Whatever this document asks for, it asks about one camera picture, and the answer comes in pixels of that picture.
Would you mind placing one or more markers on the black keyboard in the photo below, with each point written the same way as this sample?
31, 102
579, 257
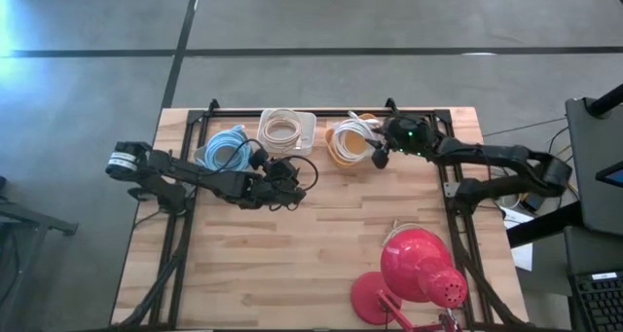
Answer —
598, 303

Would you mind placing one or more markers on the small dark device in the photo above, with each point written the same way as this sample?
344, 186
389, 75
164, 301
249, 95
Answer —
533, 203

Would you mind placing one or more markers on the black pole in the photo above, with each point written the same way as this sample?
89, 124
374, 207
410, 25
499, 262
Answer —
606, 100

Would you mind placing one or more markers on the grey side table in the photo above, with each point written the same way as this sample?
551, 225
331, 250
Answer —
589, 176

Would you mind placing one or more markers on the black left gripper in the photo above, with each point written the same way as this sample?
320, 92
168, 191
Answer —
263, 191

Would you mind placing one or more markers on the black beam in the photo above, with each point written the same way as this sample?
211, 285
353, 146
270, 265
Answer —
545, 225

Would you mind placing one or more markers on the silver metal bracket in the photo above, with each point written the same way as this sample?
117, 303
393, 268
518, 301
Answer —
450, 189

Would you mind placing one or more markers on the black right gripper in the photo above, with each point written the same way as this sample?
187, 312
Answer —
414, 137

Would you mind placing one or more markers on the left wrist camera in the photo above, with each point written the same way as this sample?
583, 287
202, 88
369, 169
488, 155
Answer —
259, 159

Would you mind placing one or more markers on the tablet with blue screen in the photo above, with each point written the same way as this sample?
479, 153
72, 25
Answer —
614, 176

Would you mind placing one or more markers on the white paper sheet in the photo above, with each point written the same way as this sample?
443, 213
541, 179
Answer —
523, 259

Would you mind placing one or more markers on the black metal table frame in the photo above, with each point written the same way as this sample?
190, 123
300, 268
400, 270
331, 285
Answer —
229, 113

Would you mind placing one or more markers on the dark floor stand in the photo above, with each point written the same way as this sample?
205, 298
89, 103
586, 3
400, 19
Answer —
29, 220

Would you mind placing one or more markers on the white plastic bin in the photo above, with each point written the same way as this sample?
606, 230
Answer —
309, 127

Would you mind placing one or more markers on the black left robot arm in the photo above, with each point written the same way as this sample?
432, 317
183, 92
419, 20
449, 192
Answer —
194, 173

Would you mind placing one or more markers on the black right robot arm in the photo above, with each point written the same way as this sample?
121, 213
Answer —
487, 153

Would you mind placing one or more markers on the red desk lamp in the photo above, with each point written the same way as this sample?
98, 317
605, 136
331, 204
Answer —
414, 264

